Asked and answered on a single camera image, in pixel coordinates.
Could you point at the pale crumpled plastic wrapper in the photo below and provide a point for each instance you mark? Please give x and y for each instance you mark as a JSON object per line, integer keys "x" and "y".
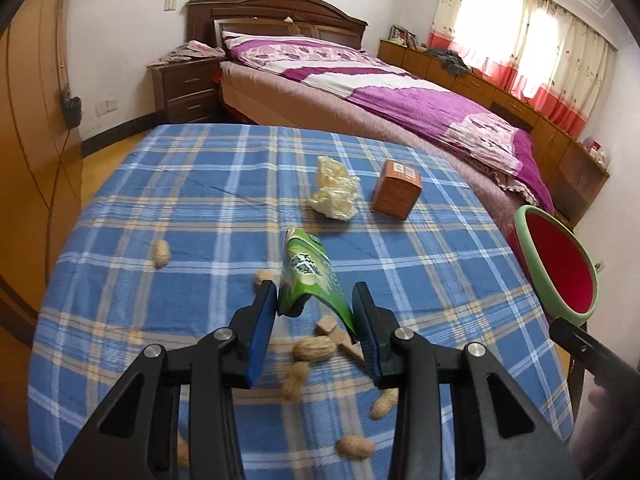
{"x": 332, "y": 190}

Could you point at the green red chair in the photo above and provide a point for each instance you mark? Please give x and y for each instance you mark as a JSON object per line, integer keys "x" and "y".
{"x": 565, "y": 270}

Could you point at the grey clothes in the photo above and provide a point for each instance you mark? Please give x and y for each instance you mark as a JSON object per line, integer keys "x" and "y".
{"x": 450, "y": 62}

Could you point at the mauve bed mattress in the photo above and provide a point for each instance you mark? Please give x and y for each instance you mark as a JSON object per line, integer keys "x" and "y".
{"x": 280, "y": 95}

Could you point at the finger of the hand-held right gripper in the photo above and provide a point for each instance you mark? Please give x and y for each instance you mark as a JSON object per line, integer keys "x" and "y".
{"x": 590, "y": 355}

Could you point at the brown cardboard box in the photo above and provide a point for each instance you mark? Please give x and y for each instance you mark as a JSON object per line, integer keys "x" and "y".
{"x": 395, "y": 192}

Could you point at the white wall switch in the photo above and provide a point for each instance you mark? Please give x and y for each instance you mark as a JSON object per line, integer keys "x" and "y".
{"x": 170, "y": 5}

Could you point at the pink floral clothes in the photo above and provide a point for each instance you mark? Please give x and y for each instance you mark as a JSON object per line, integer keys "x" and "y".
{"x": 190, "y": 51}

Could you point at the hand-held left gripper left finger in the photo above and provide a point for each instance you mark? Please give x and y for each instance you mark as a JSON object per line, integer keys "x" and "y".
{"x": 262, "y": 332}

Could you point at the orange wooden wardrobe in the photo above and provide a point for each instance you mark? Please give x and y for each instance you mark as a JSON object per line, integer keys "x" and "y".
{"x": 30, "y": 135}

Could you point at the wooden stick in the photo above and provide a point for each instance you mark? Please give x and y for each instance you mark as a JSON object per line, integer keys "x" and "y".
{"x": 350, "y": 347}

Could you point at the dark wooden nightstand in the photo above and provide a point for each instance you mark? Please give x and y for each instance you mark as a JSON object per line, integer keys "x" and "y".
{"x": 187, "y": 92}

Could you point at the blue plaid tablecloth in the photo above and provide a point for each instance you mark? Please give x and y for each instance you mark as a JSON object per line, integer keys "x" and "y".
{"x": 190, "y": 200}

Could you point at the dark wooden headboard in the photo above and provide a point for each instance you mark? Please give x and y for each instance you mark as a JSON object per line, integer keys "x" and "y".
{"x": 280, "y": 10}

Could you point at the row of books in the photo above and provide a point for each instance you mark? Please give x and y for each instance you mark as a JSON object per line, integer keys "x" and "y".
{"x": 404, "y": 37}

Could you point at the small wooden block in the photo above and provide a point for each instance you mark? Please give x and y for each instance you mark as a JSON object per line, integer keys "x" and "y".
{"x": 326, "y": 325}

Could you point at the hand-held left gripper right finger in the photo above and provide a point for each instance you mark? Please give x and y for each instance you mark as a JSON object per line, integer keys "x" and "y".
{"x": 366, "y": 332}

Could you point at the peanut in shell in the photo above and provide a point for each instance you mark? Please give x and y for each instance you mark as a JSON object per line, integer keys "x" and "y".
{"x": 161, "y": 254}
{"x": 295, "y": 380}
{"x": 384, "y": 405}
{"x": 355, "y": 446}
{"x": 183, "y": 452}
{"x": 261, "y": 277}
{"x": 314, "y": 349}

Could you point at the purple floral pillow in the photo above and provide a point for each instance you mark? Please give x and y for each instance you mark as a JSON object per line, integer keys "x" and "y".
{"x": 290, "y": 49}

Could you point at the white and red curtains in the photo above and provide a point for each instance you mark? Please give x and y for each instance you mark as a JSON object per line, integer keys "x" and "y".
{"x": 530, "y": 40}

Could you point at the long low wooden cabinet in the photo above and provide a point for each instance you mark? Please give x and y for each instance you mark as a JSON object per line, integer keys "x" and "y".
{"x": 550, "y": 130}

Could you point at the purple and white quilt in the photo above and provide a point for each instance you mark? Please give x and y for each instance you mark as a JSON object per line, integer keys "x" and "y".
{"x": 425, "y": 105}

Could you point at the white wall socket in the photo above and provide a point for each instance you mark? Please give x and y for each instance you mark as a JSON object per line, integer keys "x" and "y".
{"x": 106, "y": 108}

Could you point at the green snack packet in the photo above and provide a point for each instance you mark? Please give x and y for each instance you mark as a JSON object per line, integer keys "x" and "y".
{"x": 305, "y": 270}

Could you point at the white plastic jar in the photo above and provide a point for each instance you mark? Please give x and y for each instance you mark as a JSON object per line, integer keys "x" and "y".
{"x": 599, "y": 152}

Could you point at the black hanging bag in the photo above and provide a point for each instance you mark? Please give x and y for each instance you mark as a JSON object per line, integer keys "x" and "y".
{"x": 71, "y": 110}

